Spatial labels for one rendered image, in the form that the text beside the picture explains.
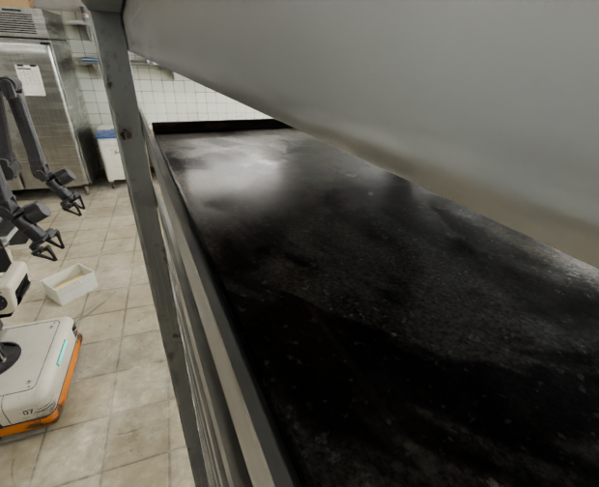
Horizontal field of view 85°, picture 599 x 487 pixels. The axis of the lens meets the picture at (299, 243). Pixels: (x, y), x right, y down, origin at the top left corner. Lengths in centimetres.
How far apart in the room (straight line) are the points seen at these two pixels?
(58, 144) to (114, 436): 368
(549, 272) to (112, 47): 42
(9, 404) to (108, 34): 196
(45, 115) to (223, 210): 479
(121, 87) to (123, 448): 190
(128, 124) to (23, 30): 456
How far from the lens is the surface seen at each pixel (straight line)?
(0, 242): 185
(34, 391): 218
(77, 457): 221
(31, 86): 496
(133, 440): 215
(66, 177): 199
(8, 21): 501
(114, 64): 44
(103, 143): 519
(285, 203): 23
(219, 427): 18
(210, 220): 21
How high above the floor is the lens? 176
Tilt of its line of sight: 30 degrees down
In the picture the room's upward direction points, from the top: 3 degrees clockwise
